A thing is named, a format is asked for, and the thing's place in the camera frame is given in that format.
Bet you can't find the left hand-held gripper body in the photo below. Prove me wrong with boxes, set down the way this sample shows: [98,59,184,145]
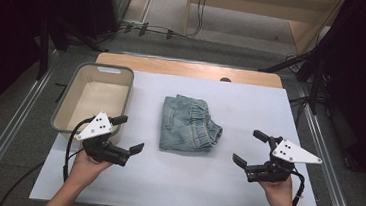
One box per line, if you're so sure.
[73,108,135,169]

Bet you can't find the silver metal rail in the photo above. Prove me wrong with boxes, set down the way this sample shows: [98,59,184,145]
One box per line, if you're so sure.
[285,82,366,206]
[0,46,60,206]

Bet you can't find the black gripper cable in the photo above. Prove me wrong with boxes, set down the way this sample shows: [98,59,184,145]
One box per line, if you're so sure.
[62,114,95,185]
[289,170,307,206]

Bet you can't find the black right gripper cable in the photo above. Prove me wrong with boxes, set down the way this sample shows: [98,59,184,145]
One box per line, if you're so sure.
[289,170,307,206]

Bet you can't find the beige basket with grey rim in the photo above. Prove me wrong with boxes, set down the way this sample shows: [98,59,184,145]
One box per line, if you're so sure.
[48,59,137,147]

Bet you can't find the black tripod stand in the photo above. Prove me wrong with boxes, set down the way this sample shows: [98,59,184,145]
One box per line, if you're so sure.
[255,45,331,116]
[33,13,112,87]

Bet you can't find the white table mat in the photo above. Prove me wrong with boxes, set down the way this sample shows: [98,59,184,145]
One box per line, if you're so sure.
[28,61,334,206]

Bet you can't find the black floor cable with plugs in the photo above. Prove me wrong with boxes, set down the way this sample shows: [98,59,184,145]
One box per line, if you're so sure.
[118,19,187,42]

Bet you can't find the light wooden shelf unit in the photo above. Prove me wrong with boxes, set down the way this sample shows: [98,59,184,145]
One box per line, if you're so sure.
[181,0,347,59]

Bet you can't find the black hanging cable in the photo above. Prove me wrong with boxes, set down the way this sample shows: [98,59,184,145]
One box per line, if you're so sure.
[186,0,209,40]

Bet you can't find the black cabinet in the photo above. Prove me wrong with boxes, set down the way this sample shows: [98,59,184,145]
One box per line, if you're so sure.
[81,0,134,43]

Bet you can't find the person's left hand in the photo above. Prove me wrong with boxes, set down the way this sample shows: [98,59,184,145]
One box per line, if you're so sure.
[67,147,114,192]

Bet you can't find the light blue denim shorts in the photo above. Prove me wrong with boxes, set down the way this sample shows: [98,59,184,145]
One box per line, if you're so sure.
[158,92,227,155]

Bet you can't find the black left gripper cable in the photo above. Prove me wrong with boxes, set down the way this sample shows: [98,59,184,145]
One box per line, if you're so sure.
[62,114,95,185]

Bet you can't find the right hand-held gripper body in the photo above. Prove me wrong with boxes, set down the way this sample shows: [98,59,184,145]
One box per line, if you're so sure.
[243,133,325,189]

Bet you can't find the person's right hand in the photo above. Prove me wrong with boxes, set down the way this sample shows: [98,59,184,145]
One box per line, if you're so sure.
[256,174,296,206]

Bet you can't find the wooden table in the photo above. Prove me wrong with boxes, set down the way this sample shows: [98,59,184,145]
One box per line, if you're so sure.
[94,51,285,90]

